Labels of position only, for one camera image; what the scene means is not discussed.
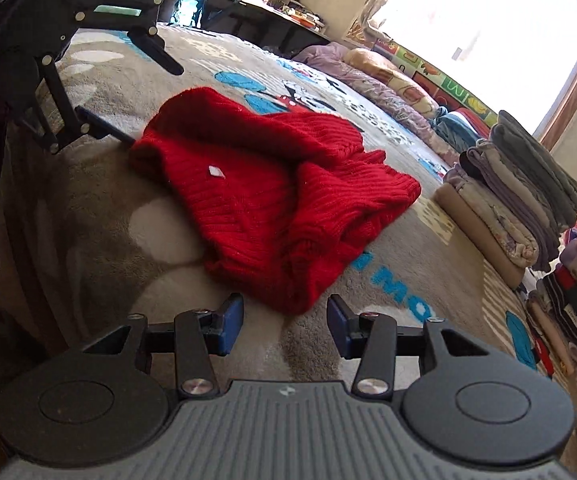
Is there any dark desk with clutter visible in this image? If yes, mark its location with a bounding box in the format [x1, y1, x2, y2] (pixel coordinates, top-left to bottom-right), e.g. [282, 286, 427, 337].
[200, 0, 330, 58]

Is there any right stack of folded clothes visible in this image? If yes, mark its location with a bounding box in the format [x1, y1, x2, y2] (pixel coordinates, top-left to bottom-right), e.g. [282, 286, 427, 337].
[523, 204, 577, 411]

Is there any red knit sweater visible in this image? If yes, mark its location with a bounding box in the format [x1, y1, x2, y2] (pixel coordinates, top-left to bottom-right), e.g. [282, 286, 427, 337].
[129, 87, 421, 315]

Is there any stack of folded clothes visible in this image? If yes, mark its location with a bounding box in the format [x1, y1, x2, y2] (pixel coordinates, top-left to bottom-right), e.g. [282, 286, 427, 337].
[433, 110, 577, 288]
[523, 204, 577, 411]

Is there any purple floral quilt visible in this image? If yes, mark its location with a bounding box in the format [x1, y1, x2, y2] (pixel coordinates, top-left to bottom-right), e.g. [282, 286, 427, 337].
[293, 42, 459, 166]

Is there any blue folded blanket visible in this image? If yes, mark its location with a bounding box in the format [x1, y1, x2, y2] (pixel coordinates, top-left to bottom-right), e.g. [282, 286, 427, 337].
[431, 107, 489, 154]

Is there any yellow patterned pillow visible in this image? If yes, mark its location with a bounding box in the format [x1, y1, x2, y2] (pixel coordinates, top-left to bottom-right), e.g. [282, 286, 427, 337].
[343, 48, 439, 118]

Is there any colourful alphabet headboard mat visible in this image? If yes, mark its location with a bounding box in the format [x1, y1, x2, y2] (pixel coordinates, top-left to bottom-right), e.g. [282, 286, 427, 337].
[344, 18, 498, 129]

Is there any left stack of folded clothes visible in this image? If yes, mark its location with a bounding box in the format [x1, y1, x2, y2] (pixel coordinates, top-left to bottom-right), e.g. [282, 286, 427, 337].
[433, 110, 577, 288]

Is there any Mickey Mouse grey blanket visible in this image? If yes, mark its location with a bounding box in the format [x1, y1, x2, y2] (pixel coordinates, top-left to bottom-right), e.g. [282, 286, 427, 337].
[0, 22, 577, 461]

